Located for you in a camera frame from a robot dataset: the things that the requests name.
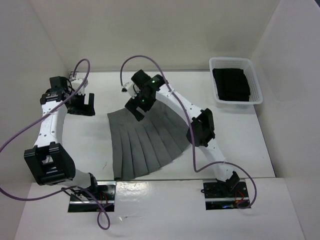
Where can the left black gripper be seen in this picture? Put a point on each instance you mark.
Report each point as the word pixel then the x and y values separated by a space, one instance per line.
pixel 84 109

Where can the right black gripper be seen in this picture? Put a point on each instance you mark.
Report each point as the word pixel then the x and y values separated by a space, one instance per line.
pixel 132 104

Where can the grey pleated skirt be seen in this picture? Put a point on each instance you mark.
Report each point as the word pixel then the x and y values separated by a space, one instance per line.
pixel 140 148

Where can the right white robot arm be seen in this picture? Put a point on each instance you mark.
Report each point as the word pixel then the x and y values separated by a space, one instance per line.
pixel 145 91

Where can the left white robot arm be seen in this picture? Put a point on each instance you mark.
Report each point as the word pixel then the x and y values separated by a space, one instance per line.
pixel 48 161

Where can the black folded skirt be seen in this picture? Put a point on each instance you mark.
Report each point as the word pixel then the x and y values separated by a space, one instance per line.
pixel 232 84

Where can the white plastic basket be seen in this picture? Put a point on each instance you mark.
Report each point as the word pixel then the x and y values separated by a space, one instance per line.
pixel 256 97

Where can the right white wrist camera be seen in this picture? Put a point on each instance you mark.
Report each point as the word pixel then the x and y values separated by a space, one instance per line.
pixel 130 88

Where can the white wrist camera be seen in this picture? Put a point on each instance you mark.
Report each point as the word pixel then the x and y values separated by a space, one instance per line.
pixel 130 88
pixel 74 83

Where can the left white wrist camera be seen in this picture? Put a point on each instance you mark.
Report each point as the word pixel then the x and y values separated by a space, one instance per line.
pixel 74 83

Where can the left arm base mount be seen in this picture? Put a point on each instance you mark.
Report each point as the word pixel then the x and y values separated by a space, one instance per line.
pixel 81 202

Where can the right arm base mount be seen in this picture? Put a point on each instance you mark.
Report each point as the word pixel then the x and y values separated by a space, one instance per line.
pixel 215 199

